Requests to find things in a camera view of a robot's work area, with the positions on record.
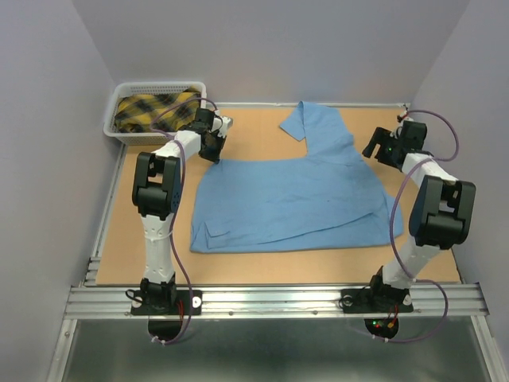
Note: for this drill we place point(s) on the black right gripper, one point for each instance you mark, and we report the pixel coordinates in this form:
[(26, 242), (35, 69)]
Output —
[(380, 136)]

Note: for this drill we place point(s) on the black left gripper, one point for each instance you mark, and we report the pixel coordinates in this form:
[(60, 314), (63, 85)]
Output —
[(215, 157)]

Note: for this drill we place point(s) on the light blue long sleeve shirt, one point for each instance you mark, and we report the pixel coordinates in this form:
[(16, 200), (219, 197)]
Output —
[(330, 198)]

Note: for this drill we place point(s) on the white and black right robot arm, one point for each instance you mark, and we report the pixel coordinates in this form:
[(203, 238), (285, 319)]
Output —
[(440, 218)]

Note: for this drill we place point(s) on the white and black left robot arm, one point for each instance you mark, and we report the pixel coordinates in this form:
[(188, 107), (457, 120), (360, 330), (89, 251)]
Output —
[(158, 187)]

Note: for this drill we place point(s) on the white plastic basket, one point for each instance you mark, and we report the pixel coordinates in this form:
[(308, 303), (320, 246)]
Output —
[(155, 87)]

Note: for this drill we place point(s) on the yellow plaid shirt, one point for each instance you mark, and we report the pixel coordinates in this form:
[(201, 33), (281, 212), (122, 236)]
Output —
[(141, 113)]

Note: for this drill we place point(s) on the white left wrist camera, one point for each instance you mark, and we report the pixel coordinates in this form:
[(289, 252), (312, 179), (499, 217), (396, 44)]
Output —
[(222, 125)]

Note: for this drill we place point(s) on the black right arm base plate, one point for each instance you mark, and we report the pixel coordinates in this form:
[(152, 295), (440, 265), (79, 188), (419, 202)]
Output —
[(358, 302)]

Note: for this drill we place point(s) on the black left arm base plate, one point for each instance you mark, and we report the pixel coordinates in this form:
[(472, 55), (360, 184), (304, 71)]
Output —
[(167, 321)]

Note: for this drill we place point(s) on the aluminium mounting rail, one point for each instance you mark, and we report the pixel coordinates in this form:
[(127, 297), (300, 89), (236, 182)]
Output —
[(244, 302)]

